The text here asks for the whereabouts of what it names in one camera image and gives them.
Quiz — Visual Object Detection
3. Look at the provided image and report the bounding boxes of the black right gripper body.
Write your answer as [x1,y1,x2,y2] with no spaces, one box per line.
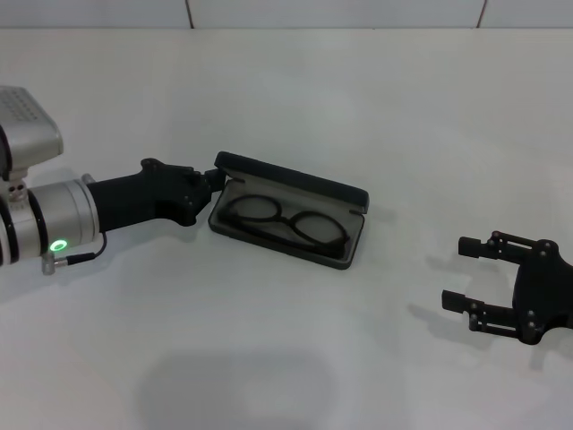
[511,238,573,347]

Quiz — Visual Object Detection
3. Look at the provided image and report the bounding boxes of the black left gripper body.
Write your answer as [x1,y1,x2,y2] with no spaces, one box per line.
[84,156,201,234]

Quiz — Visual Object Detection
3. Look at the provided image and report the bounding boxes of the black glasses case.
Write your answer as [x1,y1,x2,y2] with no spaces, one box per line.
[207,150,371,271]

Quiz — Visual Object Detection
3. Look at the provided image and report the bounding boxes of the black round-rimmed glasses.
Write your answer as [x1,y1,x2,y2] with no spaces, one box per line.
[218,193,352,259]

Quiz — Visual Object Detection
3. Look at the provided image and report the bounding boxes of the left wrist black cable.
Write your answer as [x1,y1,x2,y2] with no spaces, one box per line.
[41,232,109,275]

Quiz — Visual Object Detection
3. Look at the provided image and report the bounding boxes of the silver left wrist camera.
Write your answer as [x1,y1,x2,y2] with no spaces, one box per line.
[0,85,64,180]

